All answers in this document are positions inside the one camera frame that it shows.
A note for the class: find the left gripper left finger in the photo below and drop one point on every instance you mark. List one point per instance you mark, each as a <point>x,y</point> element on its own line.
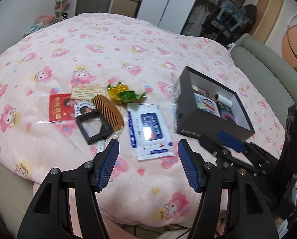
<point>48,215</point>

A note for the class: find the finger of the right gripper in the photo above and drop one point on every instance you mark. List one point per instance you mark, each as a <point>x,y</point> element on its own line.
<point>224,157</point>
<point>259,157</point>

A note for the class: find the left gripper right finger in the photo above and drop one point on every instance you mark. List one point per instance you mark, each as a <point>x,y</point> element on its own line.
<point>248,215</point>

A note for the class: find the black Smart Devil box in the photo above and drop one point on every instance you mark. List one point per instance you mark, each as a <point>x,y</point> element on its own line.
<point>225,112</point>

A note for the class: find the cartoon bead art pack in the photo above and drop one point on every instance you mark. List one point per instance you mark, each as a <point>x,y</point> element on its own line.
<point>206,104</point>

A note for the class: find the white lint roller refill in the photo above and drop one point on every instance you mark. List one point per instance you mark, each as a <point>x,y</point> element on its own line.
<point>221,99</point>

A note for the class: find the black Daphne shoe box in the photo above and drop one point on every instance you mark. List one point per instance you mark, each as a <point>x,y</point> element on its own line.
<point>193,122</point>

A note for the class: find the grey upholstered headboard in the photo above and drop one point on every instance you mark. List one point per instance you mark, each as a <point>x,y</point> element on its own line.
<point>271,75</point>

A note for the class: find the white alcohol wipes pack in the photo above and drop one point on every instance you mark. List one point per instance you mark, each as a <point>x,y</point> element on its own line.
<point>148,132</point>

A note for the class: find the red envelope packet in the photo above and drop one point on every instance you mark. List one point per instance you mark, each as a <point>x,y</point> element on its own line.
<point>61,107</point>

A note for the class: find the brown wooden comb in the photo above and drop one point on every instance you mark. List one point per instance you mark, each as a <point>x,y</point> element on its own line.
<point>109,111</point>

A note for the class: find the green yellow snack wrapper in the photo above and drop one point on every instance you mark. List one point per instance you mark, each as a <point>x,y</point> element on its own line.
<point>121,94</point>

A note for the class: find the pink cartoon print bedspread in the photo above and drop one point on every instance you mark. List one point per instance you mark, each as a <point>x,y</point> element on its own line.
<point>100,49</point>

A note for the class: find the yellow printed card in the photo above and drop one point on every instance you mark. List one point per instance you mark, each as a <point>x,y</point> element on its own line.
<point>87,92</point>

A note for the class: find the black glass display cabinet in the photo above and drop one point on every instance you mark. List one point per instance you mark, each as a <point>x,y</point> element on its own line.
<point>221,20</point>

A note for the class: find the white wardrobe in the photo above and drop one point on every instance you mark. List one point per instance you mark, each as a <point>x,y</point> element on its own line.
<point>169,15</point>

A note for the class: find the white shelf rack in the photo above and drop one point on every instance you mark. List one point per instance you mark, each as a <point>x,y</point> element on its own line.
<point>61,10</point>

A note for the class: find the black square frame case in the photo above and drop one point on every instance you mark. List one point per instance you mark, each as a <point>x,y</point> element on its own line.
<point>93,126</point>

